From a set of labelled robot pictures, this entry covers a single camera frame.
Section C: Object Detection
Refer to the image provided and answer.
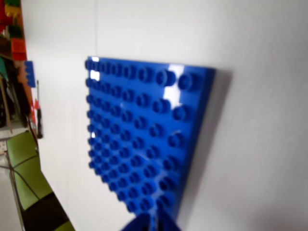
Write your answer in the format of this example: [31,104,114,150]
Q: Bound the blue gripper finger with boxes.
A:
[156,212,185,231]
[120,212,157,231]

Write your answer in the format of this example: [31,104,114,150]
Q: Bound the colourful toy block pile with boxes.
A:
[0,0,25,39]

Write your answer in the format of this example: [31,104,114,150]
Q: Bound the blue 8x8 studded baseplate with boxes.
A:
[84,56,217,221]

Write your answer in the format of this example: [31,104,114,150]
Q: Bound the green office chair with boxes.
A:
[6,131,77,231]

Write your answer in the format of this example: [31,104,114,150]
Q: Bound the black upright rod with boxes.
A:
[36,80,44,139]

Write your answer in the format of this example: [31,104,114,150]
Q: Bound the small blue toy brick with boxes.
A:
[24,61,35,88]

